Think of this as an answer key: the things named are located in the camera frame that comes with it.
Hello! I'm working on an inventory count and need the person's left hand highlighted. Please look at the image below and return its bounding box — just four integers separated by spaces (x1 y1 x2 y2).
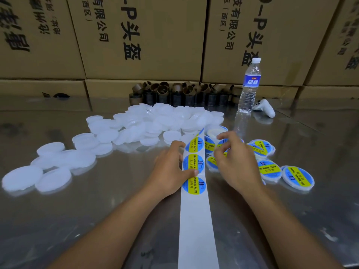
147 141 198 200

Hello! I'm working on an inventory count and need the white handheld controller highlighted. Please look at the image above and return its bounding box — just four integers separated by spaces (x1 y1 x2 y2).
252 98 276 119

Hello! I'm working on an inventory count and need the person's left forearm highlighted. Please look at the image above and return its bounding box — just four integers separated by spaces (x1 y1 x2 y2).
47 186 169 269

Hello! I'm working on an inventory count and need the clear plastic water bottle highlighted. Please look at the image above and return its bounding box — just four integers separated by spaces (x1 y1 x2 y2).
238 58 262 114

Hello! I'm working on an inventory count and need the row of dark cardboard tubes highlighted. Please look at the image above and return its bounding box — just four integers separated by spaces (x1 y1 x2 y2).
129 81 242 108

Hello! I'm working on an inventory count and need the person's right forearm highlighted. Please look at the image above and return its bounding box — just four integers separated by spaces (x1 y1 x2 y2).
241 183 337 269

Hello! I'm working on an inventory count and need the sticker roll with backing strip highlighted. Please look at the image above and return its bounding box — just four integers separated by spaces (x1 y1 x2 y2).
178 125 230 269

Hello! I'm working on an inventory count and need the pile of white plastic lids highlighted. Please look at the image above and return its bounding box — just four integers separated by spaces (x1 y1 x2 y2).
1 102 225 195

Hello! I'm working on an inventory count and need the person's right hand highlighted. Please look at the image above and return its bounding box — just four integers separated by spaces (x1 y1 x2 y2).
213 130 264 197

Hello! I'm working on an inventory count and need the stack of brown cardboard boxes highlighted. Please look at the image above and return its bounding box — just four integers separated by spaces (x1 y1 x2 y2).
0 0 359 101

